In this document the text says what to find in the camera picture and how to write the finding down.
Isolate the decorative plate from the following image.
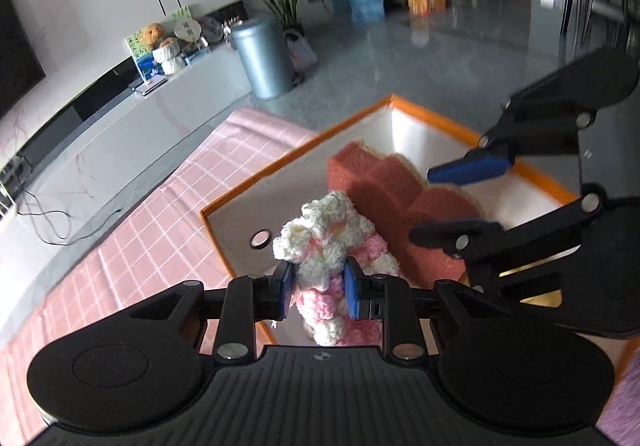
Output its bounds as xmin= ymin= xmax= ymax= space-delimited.
xmin=200 ymin=16 xmax=224 ymax=43

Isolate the black wall television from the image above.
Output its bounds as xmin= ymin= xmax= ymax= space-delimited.
xmin=0 ymin=0 xmax=47 ymax=118

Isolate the white set-top box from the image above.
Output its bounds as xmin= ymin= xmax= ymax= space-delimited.
xmin=132 ymin=76 xmax=169 ymax=97

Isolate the grey metal trash can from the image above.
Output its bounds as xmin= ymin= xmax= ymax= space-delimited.
xmin=230 ymin=16 xmax=295 ymax=101

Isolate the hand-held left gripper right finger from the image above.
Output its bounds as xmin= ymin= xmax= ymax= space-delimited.
xmin=342 ymin=258 xmax=503 ymax=363

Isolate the round paper fan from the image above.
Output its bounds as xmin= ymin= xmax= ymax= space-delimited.
xmin=173 ymin=18 xmax=204 ymax=43

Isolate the black power cable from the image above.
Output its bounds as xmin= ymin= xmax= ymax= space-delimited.
xmin=14 ymin=185 xmax=77 ymax=245

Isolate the orange-pink sponge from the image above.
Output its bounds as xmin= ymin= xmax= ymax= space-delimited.
xmin=326 ymin=141 xmax=485 ymax=288

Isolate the green blue painting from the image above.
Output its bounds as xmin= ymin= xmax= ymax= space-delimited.
xmin=124 ymin=5 xmax=194 ymax=83

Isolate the purple rug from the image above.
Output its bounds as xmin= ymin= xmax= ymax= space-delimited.
xmin=596 ymin=345 xmax=640 ymax=446

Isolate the brown teddy bear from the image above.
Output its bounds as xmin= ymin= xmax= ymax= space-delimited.
xmin=139 ymin=22 xmax=166 ymax=51

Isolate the white marble tv cabinet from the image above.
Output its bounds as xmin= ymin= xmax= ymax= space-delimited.
xmin=0 ymin=1 xmax=253 ymax=252

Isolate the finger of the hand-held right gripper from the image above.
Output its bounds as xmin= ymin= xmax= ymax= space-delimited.
xmin=408 ymin=192 xmax=607 ymax=278
xmin=427 ymin=91 xmax=600 ymax=188

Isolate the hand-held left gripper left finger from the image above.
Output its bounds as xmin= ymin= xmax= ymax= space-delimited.
xmin=127 ymin=260 xmax=296 ymax=363

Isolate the plush toy on stand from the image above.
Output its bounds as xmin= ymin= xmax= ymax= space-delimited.
xmin=152 ymin=37 xmax=184 ymax=76

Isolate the orange cardboard box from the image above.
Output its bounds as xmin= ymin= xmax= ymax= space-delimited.
xmin=200 ymin=93 xmax=582 ymax=348

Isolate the pink white yarn bundle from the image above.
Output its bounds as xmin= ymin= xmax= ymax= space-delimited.
xmin=272 ymin=191 xmax=402 ymax=348

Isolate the pink checkered tablecloth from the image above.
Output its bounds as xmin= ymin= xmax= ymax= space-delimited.
xmin=0 ymin=106 xmax=322 ymax=429

